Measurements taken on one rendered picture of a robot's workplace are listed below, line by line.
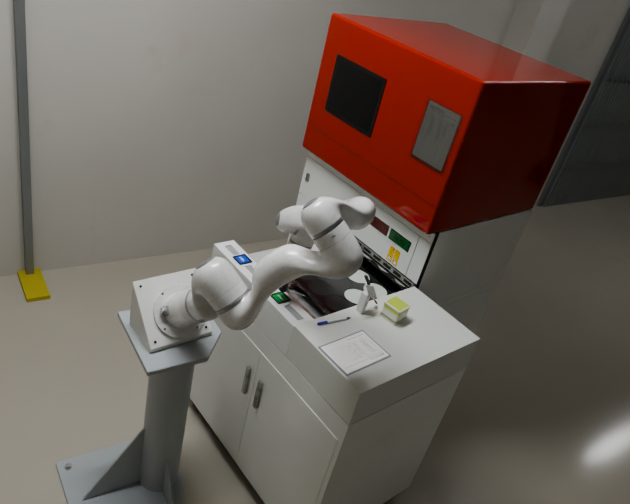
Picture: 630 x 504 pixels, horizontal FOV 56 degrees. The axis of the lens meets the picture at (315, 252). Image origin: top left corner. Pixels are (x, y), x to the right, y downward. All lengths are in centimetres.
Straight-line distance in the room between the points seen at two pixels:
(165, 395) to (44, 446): 78
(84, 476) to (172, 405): 60
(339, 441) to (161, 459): 81
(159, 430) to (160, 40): 200
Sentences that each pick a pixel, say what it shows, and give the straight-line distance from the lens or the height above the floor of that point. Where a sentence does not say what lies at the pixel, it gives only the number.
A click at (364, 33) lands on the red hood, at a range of 246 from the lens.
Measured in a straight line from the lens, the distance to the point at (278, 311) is 210.
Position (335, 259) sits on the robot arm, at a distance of 155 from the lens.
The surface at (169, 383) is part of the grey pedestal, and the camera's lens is 222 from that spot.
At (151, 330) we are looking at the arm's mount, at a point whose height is 88.
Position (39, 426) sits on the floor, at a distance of 296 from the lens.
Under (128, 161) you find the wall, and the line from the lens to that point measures 359.
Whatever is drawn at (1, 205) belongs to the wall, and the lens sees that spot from 356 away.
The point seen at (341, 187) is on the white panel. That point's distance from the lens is 266.
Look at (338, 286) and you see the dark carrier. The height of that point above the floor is 90.
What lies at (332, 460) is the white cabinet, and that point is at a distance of 212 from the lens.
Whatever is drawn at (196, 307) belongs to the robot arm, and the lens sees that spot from 184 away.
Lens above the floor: 223
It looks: 31 degrees down
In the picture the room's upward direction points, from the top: 15 degrees clockwise
